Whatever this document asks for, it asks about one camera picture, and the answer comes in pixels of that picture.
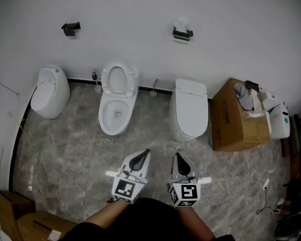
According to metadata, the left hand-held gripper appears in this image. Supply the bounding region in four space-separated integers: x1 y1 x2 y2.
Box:
111 149 152 205

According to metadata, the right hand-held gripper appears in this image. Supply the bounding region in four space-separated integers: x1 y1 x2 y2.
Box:
168 152 201 207

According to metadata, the white toilet paper roll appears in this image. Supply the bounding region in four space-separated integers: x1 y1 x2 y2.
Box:
173 19 190 32

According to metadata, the person's right forearm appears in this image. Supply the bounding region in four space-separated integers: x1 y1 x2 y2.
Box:
177 206 216 241

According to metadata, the person's left forearm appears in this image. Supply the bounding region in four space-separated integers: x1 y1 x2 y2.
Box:
84 199 127 230

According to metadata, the white toilet with open lid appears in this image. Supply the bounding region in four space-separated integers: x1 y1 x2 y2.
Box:
98 59 140 137

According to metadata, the white square closed toilet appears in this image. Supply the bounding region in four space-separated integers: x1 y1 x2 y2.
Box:
168 78 209 142

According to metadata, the white appliance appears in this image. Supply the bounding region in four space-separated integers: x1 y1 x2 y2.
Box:
259 91 291 140

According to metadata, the white egg-shaped toilet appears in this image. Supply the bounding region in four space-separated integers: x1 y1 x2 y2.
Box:
30 64 71 120

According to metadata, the person's black shirt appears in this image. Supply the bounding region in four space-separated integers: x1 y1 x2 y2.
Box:
65 197 236 241

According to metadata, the large open cardboard box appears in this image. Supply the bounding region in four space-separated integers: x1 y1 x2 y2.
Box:
210 78 271 152

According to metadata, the beige cloth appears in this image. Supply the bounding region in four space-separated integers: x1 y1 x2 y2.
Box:
243 91 266 119

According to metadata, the grey cloth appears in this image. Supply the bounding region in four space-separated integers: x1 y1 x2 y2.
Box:
233 83 254 111

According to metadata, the light brown cardboard box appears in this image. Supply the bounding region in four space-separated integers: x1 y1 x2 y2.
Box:
16 211 78 241

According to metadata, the white cable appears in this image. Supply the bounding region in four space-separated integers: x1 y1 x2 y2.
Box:
248 144 266 185

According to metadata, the grey water hose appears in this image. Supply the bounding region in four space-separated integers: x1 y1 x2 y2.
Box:
150 78 160 97

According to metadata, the black cable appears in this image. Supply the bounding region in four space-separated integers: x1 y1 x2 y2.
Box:
256 187 279 215

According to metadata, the thin floor cable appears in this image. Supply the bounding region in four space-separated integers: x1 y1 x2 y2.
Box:
19 126 79 223

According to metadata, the black wall paper holder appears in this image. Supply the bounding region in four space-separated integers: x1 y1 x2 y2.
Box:
172 26 194 42
61 21 81 38

